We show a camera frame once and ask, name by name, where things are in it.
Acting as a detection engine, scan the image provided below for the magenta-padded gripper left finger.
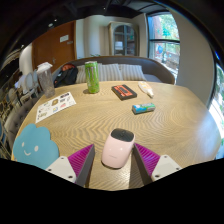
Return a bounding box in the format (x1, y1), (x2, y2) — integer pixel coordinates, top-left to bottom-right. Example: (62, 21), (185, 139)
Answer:
(45, 143), (96, 188)

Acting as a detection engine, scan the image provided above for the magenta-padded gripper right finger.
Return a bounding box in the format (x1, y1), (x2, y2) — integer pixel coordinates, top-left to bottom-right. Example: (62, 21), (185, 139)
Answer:
(132, 142), (183, 187)

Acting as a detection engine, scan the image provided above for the pink and black computer mouse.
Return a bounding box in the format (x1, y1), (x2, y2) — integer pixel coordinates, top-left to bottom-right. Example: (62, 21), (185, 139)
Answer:
(101, 127), (136, 170)

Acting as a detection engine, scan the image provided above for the blue cloud-shaped mouse pad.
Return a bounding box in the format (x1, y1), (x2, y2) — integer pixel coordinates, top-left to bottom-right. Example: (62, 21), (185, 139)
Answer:
(12, 123), (61, 170)

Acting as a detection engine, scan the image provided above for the small green and blue pack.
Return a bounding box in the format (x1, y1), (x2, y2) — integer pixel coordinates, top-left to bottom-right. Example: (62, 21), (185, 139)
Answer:
(131, 102), (157, 115)

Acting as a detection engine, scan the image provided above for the white sticker sheet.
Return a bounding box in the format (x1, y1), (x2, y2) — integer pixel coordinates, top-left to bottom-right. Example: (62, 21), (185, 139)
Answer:
(35, 91), (77, 124)

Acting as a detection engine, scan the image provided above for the white tube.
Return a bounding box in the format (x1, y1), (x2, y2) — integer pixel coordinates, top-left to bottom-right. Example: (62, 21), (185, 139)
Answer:
(137, 80), (155, 99)

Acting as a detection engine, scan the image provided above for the black box with red print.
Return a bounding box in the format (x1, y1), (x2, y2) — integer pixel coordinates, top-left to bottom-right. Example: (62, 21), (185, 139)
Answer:
(111, 84), (138, 101)

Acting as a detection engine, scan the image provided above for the green drink can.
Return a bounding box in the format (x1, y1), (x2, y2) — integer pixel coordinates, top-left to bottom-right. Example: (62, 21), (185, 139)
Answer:
(84, 60), (101, 95)

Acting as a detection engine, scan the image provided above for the black and orange backpack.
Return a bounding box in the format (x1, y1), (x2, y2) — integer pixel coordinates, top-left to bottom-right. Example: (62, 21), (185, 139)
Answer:
(53, 63), (79, 88)

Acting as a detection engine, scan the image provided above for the striped beige cushion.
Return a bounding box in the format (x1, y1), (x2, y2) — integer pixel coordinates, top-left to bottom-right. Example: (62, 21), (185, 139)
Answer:
(98, 63), (124, 83)
(75, 64), (88, 84)
(118, 63), (147, 82)

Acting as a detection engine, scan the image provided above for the brown curved sofa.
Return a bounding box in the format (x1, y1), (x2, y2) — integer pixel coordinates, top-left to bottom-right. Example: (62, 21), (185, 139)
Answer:
(51, 55), (176, 88)

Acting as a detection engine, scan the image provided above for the group of white chairs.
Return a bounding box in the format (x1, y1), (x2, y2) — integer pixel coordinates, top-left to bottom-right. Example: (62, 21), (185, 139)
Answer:
(14, 69), (43, 104)

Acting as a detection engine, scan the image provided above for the brown wooden door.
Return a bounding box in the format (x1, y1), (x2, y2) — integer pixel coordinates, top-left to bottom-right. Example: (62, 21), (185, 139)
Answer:
(31, 20), (78, 72)

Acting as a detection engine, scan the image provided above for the large black-framed window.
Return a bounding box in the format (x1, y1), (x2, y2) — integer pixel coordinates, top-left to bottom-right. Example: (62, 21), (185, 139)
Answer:
(147, 12), (181, 81)

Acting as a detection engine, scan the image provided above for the glass-door cabinet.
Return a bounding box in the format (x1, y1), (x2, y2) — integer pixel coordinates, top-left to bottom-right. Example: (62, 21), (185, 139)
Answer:
(107, 21), (140, 57)

